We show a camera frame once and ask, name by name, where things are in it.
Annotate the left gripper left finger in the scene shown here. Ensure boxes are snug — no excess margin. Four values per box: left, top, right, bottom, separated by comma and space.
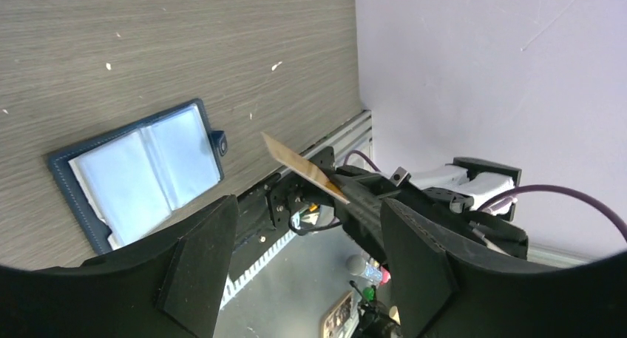
84, 195, 239, 337

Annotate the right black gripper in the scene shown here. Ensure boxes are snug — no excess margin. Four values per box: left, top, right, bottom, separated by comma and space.
333, 165, 529, 263

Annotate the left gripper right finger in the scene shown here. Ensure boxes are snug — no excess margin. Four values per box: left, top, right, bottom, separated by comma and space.
381, 200, 529, 337

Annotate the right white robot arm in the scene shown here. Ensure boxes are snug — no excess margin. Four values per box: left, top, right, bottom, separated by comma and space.
329, 157, 529, 266

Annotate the blue leather card holder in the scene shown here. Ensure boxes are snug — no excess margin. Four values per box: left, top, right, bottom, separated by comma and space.
47, 98, 228, 255

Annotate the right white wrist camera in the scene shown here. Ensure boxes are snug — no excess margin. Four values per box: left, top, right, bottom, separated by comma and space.
390, 166, 411, 187

